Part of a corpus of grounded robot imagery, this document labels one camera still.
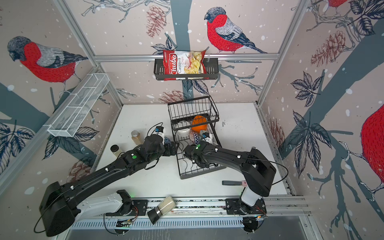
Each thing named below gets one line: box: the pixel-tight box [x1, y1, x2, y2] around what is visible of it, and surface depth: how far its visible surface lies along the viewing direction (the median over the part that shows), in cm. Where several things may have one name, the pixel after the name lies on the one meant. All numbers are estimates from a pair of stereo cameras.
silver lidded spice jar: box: [131, 130, 144, 145], surface depth 94 cm
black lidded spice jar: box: [110, 144, 123, 158], surface depth 87 cm
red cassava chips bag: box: [163, 50, 209, 81], surface depth 89 cm
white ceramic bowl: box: [176, 128, 191, 137], surface depth 99 cm
